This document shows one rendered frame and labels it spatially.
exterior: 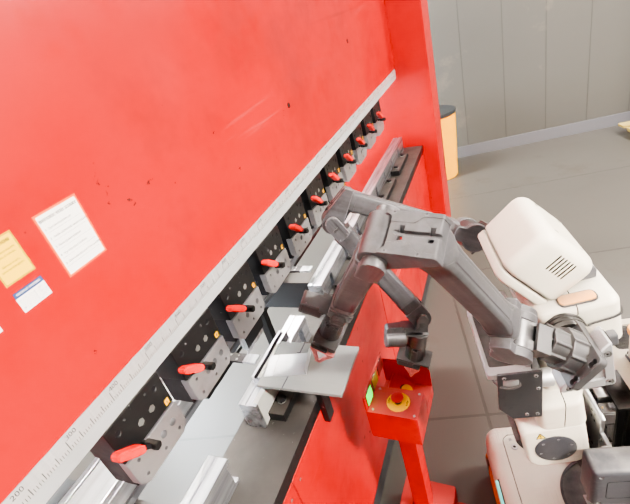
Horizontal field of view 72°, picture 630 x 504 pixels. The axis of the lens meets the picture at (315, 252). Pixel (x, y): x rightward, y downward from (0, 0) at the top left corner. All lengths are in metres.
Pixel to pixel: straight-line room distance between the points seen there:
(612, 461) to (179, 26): 1.46
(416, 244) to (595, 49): 4.86
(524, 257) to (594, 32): 4.50
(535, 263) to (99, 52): 0.92
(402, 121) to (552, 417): 2.25
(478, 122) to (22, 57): 4.73
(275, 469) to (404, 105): 2.42
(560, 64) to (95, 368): 5.01
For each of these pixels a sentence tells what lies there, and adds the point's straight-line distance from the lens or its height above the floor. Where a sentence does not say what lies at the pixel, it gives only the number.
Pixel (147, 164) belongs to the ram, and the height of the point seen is 1.69.
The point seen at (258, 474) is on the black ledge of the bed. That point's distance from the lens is 1.29.
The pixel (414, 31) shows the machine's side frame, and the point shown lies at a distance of 2.99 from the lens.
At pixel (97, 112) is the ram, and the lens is 0.89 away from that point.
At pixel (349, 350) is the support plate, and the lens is 1.30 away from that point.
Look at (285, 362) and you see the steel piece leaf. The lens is 1.33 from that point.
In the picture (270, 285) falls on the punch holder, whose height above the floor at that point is 1.21.
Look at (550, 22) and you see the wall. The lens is 5.20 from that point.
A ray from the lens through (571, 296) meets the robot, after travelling 1.05.
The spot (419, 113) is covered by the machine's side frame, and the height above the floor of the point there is 1.09.
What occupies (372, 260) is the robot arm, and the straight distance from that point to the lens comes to 0.64.
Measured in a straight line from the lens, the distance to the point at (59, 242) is 0.81.
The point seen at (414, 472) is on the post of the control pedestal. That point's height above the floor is 0.38.
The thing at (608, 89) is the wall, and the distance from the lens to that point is 5.56.
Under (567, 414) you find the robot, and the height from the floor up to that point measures 0.86.
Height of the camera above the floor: 1.88
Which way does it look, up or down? 29 degrees down
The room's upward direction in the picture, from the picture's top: 17 degrees counter-clockwise
